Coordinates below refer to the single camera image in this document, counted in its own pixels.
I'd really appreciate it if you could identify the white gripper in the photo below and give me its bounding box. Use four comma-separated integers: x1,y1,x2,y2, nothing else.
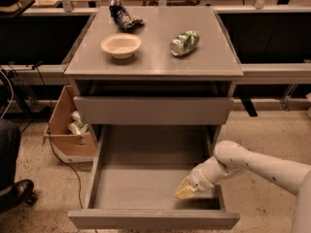
174,156,226,200

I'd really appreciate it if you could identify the grey drawer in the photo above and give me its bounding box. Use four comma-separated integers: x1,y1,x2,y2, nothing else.
68,125,240,230
74,96,233,125

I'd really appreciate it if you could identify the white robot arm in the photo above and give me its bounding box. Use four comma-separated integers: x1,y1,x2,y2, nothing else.
175,141,311,233

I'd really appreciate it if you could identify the grey top drawer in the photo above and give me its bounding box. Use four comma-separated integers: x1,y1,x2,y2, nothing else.
74,96,233,125

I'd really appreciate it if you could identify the grey drawer cabinet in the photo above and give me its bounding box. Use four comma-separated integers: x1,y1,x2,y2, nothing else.
65,7,242,141

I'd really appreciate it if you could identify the cardboard box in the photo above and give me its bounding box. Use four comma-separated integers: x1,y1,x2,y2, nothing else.
44,85,96,163

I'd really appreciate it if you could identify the green can in box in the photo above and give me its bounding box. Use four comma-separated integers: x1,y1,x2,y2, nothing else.
68,111,88,137

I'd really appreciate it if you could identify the green soda can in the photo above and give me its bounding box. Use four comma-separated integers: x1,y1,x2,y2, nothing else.
170,30,200,56

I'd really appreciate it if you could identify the white paper bowl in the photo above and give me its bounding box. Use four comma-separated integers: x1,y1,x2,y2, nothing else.
100,33,142,59

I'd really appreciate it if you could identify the black leather shoe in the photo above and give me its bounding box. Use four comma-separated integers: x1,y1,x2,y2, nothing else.
0,180,34,214

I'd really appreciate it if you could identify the dark trouser leg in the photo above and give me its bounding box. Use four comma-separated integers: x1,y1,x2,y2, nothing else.
0,118,21,190

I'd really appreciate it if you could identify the crumpled blue chip bag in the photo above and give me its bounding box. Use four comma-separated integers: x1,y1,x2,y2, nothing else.
109,0,144,31

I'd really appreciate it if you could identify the grey right side rail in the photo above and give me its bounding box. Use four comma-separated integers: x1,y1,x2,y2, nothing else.
238,63,311,84

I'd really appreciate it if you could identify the grey rail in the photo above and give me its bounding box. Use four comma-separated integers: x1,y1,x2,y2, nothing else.
1,64,70,85
238,63,311,84

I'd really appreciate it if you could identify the black floor cable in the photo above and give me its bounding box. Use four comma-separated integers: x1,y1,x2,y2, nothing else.
32,61,99,233

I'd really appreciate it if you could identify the grey left side rail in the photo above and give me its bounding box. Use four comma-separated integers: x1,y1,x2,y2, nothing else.
1,64,70,85

